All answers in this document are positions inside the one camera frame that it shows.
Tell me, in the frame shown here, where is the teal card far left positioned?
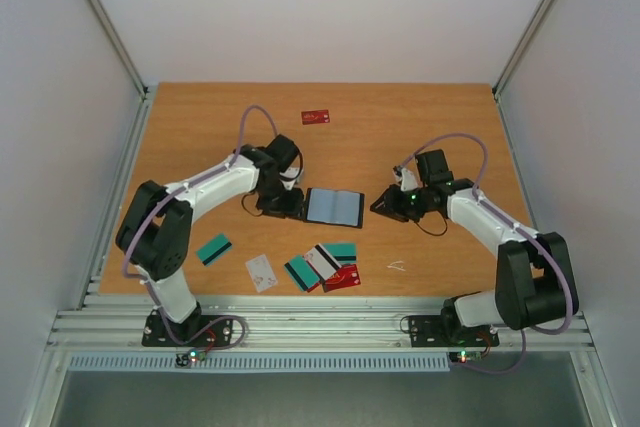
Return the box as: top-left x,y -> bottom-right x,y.
196,233 -> 232,266

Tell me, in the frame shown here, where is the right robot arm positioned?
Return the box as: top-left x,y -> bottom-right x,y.
370,149 -> 579,344

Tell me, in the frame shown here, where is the red card in pile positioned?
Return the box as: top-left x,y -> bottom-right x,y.
323,264 -> 361,292

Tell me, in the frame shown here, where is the right rear aluminium post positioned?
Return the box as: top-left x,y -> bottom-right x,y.
492,0 -> 589,96

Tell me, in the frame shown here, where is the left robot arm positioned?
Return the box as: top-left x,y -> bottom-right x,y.
115,134 -> 304,345

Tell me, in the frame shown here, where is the controller board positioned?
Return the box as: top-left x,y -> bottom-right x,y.
174,350 -> 208,368
449,350 -> 486,364

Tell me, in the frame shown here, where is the left controller board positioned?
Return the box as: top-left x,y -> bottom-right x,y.
174,350 -> 208,368

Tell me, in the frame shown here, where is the white card with black stripe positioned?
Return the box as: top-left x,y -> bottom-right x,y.
303,244 -> 342,282

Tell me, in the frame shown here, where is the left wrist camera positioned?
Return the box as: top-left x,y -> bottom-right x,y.
280,167 -> 304,191

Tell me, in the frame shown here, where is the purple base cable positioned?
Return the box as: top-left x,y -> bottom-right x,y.
459,329 -> 527,374
172,315 -> 247,351

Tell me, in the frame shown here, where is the right controller board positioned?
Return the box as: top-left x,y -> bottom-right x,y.
449,350 -> 486,364

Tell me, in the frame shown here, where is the aluminium front rail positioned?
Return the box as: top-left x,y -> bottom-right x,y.
47,295 -> 599,354

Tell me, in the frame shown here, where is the white slotted cable duct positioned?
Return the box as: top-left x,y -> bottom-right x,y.
68,352 -> 450,374

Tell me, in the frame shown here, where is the lone red card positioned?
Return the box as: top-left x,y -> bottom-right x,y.
301,109 -> 330,125

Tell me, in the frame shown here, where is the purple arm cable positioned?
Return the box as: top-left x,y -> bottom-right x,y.
121,105 -> 281,343
397,133 -> 575,336

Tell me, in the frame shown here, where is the teal card with black stripe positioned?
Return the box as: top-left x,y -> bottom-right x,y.
284,255 -> 321,292

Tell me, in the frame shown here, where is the dark red card under pile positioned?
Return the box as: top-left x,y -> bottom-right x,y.
305,281 -> 322,293

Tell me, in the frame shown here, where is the left rear aluminium post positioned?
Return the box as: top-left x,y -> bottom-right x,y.
86,0 -> 148,99

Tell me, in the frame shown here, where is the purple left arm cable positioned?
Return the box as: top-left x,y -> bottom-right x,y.
121,105 -> 281,343

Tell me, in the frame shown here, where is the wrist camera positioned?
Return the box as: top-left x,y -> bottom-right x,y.
280,167 -> 304,191
393,165 -> 419,192

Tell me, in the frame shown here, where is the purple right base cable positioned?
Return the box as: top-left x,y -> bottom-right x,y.
459,329 -> 527,374

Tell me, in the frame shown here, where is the white floral VIP card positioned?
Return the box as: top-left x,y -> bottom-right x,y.
245,254 -> 278,293

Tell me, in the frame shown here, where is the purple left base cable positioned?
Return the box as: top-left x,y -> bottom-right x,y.
172,315 -> 247,351

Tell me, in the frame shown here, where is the large teal card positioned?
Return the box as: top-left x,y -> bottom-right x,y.
323,242 -> 357,265

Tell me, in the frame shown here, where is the black leather card holder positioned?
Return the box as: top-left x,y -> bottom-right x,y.
302,188 -> 365,229

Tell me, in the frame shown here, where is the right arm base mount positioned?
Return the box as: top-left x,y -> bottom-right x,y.
400,297 -> 500,349

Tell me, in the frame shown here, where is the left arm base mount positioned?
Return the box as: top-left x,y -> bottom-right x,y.
141,303 -> 235,348

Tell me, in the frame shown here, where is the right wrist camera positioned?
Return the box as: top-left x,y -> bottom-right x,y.
393,165 -> 419,192

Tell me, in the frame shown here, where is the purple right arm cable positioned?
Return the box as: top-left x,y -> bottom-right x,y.
397,133 -> 575,336

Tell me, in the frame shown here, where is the aluminium post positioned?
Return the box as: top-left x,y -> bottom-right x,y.
86,0 -> 148,99
492,0 -> 589,96

